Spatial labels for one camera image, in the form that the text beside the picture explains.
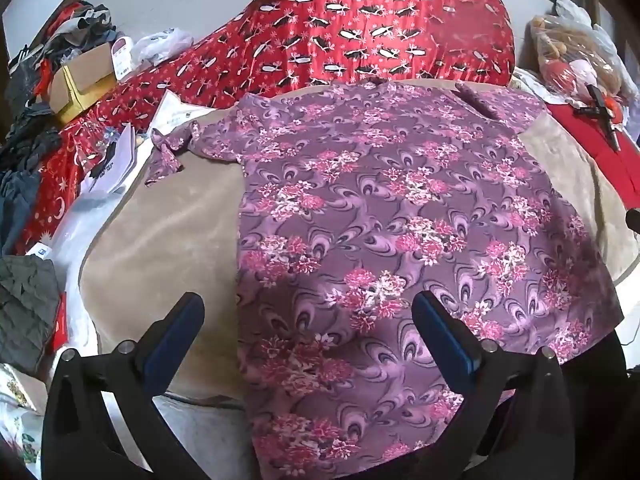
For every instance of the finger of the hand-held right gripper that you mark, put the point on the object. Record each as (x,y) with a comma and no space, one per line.
(634,221)

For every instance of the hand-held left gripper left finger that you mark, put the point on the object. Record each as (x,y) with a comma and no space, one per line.
(172,340)

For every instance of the cardboard box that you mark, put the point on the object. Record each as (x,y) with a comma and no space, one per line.
(82,85)

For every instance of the grey quilted cloth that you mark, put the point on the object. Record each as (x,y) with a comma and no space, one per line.
(27,305)

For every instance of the white flat plastic package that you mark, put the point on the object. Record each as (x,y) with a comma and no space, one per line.
(175,110)

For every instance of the cream cloth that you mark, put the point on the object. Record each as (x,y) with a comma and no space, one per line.
(527,85)

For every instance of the white paper booklet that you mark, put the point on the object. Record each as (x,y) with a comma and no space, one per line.
(112,160)

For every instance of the white plastic bag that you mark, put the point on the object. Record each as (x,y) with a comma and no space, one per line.
(160,42)

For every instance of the pile of dark clothes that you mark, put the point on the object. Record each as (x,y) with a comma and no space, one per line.
(30,135)

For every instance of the white labelled carton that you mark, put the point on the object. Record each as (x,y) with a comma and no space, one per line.
(122,57)

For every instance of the plain red cloth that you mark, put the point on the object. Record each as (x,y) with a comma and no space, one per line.
(600,160)

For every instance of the beige plush blanket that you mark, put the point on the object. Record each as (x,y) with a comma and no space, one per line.
(165,240)

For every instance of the clear plastic sheet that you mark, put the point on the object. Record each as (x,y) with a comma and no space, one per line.
(75,245)

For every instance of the black hand tool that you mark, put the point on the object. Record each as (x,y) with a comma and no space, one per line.
(602,110)

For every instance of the white floral cloth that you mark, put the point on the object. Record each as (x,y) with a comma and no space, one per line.
(20,420)

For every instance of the plastic bag of plush toys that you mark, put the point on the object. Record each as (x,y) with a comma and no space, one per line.
(570,50)

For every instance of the red penguin print blanket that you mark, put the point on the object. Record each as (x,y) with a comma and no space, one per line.
(350,35)

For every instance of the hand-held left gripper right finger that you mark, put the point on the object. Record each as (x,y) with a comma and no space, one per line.
(440,340)

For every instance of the purple floral shirt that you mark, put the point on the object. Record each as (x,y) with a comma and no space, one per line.
(380,210)

